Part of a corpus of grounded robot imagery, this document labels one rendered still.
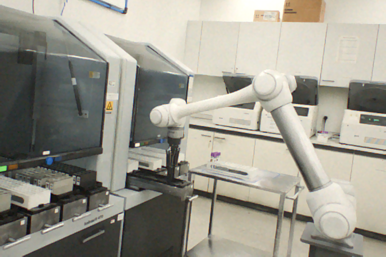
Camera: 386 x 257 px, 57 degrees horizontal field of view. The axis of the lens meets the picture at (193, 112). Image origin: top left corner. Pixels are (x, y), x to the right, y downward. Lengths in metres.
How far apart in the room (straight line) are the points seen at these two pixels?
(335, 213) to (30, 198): 1.15
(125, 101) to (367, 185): 2.83
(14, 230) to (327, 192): 1.17
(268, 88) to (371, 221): 2.83
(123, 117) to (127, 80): 0.20
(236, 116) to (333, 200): 2.77
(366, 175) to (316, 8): 1.91
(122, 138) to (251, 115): 2.44
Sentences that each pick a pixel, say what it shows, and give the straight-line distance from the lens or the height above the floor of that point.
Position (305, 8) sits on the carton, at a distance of 4.49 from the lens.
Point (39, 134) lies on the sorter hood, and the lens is 1.49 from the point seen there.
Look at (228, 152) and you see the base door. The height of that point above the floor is 0.60.
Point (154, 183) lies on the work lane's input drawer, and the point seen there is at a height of 0.80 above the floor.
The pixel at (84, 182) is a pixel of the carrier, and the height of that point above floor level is 0.84.
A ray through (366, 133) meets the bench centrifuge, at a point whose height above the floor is 1.05.
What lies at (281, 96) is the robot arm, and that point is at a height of 1.33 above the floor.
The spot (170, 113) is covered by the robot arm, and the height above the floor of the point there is 1.19.
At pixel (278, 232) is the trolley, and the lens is 2.10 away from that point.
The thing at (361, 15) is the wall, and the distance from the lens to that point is 4.72.
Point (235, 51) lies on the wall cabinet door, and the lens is 4.54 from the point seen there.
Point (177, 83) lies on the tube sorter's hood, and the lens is 2.32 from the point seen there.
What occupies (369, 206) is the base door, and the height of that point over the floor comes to 0.32.
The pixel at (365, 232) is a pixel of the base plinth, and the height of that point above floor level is 0.04.
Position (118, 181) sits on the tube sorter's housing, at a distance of 1.96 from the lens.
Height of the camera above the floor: 1.33
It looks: 4 degrees down
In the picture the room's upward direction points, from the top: 6 degrees clockwise
